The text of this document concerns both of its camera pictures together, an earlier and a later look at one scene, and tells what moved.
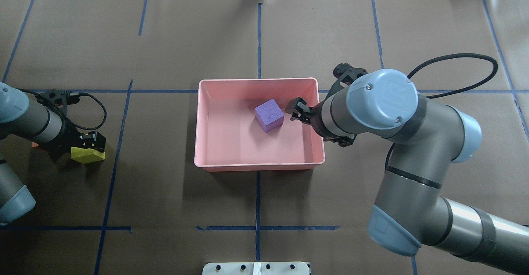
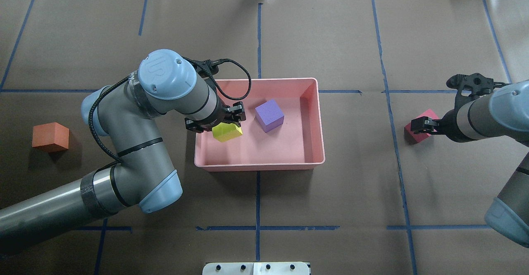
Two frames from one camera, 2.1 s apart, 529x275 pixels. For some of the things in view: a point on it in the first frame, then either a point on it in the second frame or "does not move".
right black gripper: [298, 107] → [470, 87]
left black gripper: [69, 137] → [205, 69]
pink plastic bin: [228, 137] does not move
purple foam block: [270, 115] does not move
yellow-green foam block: [86, 156] → [223, 131]
